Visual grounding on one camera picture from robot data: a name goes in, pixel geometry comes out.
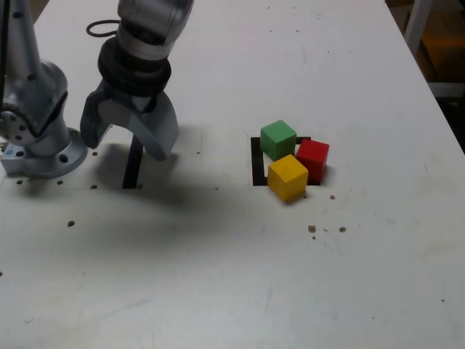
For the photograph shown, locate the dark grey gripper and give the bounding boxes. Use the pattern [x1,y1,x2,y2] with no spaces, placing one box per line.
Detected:
[79,81,179,161]

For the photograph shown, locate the yellow cube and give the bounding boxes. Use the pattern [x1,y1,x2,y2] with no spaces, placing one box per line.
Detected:
[267,153,310,204]

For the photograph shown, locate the brown cardboard box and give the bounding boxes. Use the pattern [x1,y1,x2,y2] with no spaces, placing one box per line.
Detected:
[417,25,465,83]

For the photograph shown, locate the white metal shelf frame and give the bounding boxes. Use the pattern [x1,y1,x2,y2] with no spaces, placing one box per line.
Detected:
[403,0,465,98]

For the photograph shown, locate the black cable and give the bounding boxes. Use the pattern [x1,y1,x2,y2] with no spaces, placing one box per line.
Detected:
[0,0,121,107]

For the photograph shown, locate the green cube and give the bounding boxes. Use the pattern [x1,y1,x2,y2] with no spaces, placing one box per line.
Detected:
[260,119,298,162]

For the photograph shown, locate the black tape strip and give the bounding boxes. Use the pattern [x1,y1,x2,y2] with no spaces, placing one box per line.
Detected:
[122,136,143,189]

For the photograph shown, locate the black tape square outline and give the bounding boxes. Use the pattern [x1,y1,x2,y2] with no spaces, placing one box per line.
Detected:
[250,136,321,188]

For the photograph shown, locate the red cube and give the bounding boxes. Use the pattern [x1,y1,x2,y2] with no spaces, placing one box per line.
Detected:
[294,139,331,182]

